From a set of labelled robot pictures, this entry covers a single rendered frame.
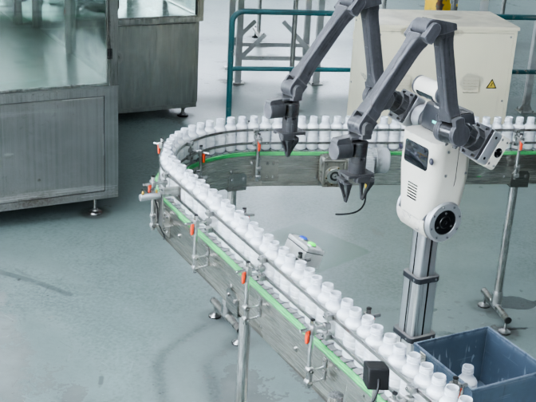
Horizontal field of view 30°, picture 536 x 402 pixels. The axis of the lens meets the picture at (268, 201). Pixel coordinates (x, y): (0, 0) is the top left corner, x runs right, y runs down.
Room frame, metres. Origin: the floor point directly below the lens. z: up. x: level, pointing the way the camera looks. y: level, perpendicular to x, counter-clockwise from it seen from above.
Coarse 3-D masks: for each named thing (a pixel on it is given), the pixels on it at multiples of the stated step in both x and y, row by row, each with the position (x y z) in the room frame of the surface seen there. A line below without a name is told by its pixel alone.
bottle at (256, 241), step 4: (256, 228) 3.30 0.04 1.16; (260, 228) 3.31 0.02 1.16; (256, 232) 3.27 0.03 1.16; (260, 232) 3.27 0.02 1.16; (256, 236) 3.27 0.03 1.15; (260, 236) 3.27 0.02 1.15; (252, 240) 3.28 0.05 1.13; (256, 240) 3.27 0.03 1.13; (260, 240) 3.27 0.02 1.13; (252, 244) 3.27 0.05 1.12; (256, 244) 3.26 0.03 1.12; (260, 244) 3.26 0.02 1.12; (256, 248) 3.26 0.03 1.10; (252, 252) 3.27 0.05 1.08; (252, 256) 3.27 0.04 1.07; (256, 256) 3.26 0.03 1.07; (252, 260) 3.27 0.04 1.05; (256, 260) 3.26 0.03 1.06; (256, 264) 3.26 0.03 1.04; (252, 272) 3.26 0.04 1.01; (256, 272) 3.26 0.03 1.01
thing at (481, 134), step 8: (472, 128) 3.25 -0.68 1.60; (480, 128) 3.28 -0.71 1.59; (488, 128) 3.28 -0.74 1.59; (472, 136) 3.24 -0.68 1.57; (480, 136) 3.25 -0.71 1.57; (488, 136) 3.26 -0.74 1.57; (472, 144) 3.25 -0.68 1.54; (480, 144) 3.25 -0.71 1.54; (464, 152) 3.29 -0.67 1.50; (472, 152) 3.27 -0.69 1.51; (480, 152) 3.25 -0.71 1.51
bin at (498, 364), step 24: (456, 336) 3.00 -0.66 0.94; (480, 336) 3.05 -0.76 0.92; (432, 360) 2.82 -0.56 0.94; (456, 360) 3.00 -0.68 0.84; (480, 360) 3.05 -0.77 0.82; (504, 360) 2.97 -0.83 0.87; (528, 360) 2.87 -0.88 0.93; (480, 384) 3.03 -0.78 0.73; (504, 384) 2.71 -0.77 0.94; (528, 384) 2.76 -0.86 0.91
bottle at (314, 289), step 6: (312, 276) 2.93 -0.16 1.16; (318, 276) 2.94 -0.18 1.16; (312, 282) 2.92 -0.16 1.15; (318, 282) 2.91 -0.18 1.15; (312, 288) 2.91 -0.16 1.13; (318, 288) 2.91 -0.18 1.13; (312, 294) 2.90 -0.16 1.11; (318, 294) 2.90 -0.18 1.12; (306, 300) 2.92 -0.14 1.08; (306, 306) 2.91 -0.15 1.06; (312, 306) 2.90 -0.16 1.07; (312, 312) 2.90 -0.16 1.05; (306, 318) 2.91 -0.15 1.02
